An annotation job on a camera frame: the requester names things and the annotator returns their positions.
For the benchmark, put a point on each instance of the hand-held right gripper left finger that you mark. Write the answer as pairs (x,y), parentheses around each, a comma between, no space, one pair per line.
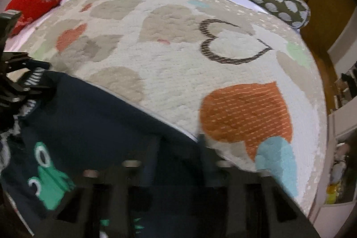
(151,161)

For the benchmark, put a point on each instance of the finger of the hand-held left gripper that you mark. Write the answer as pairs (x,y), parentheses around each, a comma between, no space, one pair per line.
(16,59)
(12,98)

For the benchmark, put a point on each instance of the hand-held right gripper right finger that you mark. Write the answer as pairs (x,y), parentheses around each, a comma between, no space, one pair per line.
(209,168)

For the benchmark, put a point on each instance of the navy frog print pants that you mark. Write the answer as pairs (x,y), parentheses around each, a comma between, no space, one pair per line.
(97,115)

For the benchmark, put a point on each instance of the white bed sheet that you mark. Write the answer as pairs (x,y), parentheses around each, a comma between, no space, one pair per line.
(39,24)

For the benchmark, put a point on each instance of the cream heart pattern blanket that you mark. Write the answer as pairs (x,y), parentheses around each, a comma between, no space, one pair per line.
(173,73)

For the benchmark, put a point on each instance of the yellow container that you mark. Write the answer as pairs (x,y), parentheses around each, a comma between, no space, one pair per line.
(332,193)

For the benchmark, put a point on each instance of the white shelf unit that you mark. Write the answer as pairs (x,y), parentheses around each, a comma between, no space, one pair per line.
(339,121)

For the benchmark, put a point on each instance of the wooden door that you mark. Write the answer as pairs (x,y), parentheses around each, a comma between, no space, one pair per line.
(326,9)

